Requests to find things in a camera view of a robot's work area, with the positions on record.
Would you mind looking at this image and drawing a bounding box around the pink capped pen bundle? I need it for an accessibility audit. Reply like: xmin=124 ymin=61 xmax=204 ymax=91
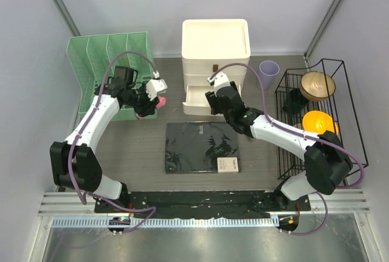
xmin=136 ymin=97 xmax=168 ymax=120

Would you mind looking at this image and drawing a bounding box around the white drawer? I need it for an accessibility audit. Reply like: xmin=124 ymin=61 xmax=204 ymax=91
xmin=182 ymin=86 xmax=222 ymax=117
xmin=183 ymin=74 xmax=246 ymax=86
xmin=182 ymin=58 xmax=250 ymax=75

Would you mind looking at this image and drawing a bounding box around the black notebook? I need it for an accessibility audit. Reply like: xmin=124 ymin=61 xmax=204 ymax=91
xmin=164 ymin=122 xmax=241 ymax=174

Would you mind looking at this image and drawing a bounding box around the green file organizer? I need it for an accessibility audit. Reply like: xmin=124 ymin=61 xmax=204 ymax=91
xmin=67 ymin=32 xmax=154 ymax=121

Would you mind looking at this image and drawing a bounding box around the white eraser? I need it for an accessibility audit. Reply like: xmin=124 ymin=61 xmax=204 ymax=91
xmin=217 ymin=157 xmax=239 ymax=173

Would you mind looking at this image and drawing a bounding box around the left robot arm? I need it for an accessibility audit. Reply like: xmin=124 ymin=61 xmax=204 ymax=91
xmin=49 ymin=66 xmax=167 ymax=213

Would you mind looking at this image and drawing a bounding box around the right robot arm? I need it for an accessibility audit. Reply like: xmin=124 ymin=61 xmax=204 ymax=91
xmin=205 ymin=81 xmax=352 ymax=210

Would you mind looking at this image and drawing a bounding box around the purple cup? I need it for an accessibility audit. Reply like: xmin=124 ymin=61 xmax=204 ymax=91
xmin=259 ymin=60 xmax=280 ymax=90

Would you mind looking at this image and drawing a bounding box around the white drawer cabinet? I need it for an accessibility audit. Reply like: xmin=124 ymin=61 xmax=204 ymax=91
xmin=181 ymin=18 xmax=252 ymax=115

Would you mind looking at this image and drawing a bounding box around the black cup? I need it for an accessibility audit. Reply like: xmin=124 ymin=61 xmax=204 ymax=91
xmin=283 ymin=88 xmax=309 ymax=115

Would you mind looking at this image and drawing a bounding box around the wooden bowl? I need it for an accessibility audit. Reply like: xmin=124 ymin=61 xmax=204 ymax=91
xmin=299 ymin=71 xmax=336 ymax=102

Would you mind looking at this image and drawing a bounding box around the orange bowl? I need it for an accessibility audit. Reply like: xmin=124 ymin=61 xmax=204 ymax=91
xmin=302 ymin=110 xmax=339 ymax=135

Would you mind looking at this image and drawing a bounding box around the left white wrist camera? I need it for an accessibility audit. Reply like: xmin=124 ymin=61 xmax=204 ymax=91
xmin=146 ymin=71 xmax=168 ymax=101

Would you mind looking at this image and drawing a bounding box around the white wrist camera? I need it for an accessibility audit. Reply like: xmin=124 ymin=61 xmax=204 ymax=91
xmin=207 ymin=72 xmax=230 ymax=93
xmin=146 ymin=71 xmax=168 ymax=101

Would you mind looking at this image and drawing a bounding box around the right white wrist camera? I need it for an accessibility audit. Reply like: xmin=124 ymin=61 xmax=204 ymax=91
xmin=207 ymin=72 xmax=230 ymax=93

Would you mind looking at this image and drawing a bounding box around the black wire rack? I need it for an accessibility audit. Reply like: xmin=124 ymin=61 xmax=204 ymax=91
xmin=275 ymin=58 xmax=369 ymax=168

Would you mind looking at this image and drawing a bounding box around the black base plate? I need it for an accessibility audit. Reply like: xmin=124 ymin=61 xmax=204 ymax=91
xmin=114 ymin=190 xmax=311 ymax=219

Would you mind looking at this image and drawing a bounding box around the white cable duct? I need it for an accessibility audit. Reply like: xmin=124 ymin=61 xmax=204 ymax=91
xmin=52 ymin=215 xmax=279 ymax=229

